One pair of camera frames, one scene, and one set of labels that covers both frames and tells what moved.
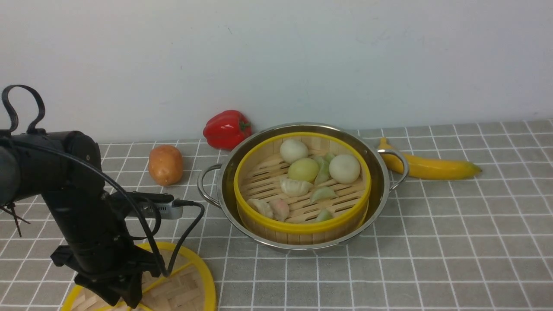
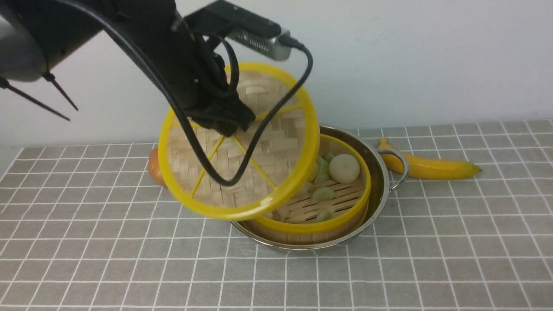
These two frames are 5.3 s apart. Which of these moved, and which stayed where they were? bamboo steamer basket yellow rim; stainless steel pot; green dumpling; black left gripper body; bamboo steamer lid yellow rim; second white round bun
Moved: bamboo steamer lid yellow rim; black left gripper body
Stayed: stainless steel pot; second white round bun; green dumpling; bamboo steamer basket yellow rim
